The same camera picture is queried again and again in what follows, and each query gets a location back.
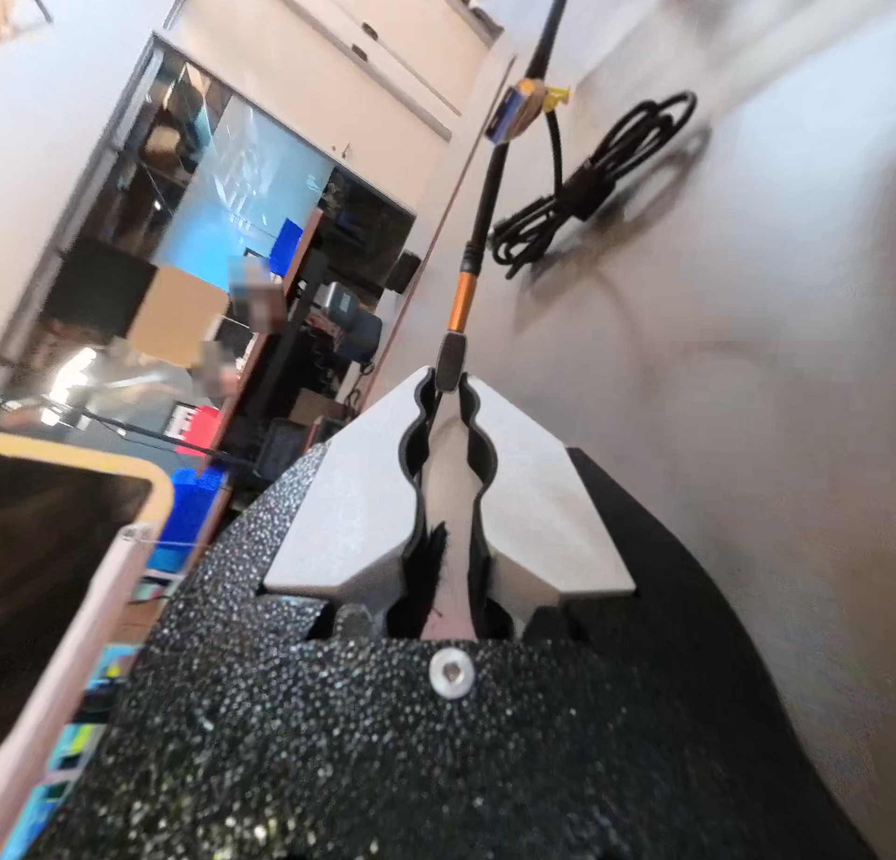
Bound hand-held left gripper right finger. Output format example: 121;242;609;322
458;374;638;640

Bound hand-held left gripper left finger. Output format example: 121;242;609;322
263;366;438;640

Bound black cable with orange plug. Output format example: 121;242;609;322
434;0;582;393

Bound blue storage bin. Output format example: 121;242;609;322
150;466;232;575
269;217;310;280

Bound red and white box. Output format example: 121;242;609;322
167;403;226;456

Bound wooden desk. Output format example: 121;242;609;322
196;209;327;476

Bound brown cardboard box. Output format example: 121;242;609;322
129;265;232;371

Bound beige-rimmed dark tray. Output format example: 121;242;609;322
0;431;176;745

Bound black monitor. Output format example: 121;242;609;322
42;235;159;340

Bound glass partition window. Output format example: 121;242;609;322
0;34;419;399

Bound coiled black cable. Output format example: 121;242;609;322
489;90;700;281

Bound white wall cabinets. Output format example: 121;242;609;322
164;0;515;148

